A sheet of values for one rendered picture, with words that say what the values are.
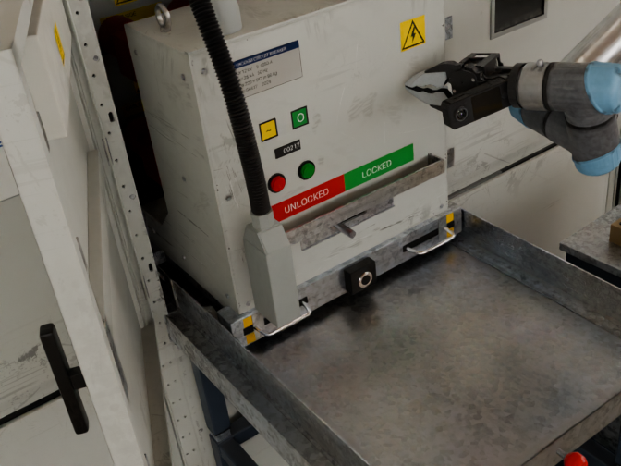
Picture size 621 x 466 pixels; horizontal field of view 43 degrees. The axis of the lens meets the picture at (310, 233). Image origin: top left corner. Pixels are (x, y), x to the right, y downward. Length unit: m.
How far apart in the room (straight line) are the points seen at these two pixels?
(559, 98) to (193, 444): 1.03
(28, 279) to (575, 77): 0.91
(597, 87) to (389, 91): 0.35
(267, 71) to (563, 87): 0.44
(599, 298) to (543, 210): 0.74
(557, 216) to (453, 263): 0.71
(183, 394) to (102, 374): 0.88
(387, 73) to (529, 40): 0.60
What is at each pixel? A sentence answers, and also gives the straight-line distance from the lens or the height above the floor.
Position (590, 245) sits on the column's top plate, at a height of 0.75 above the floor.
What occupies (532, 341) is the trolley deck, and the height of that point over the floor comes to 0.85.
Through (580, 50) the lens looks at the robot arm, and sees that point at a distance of 1.44.
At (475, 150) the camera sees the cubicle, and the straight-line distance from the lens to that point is 1.88.
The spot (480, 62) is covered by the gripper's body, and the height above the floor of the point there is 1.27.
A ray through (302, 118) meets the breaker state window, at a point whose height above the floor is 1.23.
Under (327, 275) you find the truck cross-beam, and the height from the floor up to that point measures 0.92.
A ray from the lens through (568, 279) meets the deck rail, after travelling 1.50.
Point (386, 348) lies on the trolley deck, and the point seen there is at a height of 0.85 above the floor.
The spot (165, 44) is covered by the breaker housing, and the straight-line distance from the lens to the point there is 1.22.
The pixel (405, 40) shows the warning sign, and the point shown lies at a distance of 1.39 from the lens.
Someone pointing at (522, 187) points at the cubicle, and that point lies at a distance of 2.07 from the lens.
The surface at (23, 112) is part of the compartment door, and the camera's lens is 0.67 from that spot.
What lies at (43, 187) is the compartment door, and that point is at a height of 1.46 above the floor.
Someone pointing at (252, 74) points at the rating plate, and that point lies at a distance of 1.22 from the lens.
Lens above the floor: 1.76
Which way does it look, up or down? 32 degrees down
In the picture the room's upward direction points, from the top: 7 degrees counter-clockwise
